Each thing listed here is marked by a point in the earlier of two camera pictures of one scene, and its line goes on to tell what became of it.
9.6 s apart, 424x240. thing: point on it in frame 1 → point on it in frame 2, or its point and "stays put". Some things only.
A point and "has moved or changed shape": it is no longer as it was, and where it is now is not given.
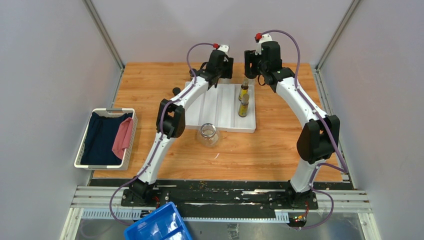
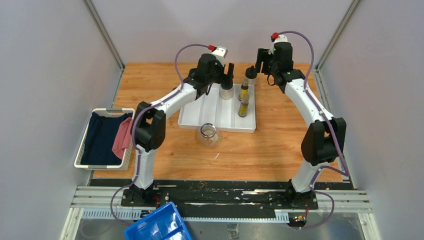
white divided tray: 231,107 stays put
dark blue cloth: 100,139 stays put
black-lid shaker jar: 224,80 has moved or changed shape
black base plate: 222,198 stays put
